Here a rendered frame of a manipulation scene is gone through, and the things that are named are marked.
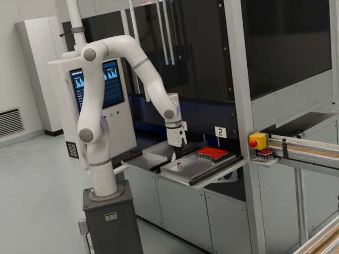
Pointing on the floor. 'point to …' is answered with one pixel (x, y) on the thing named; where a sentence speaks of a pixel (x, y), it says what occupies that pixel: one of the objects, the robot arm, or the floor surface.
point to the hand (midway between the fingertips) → (178, 154)
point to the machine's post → (244, 121)
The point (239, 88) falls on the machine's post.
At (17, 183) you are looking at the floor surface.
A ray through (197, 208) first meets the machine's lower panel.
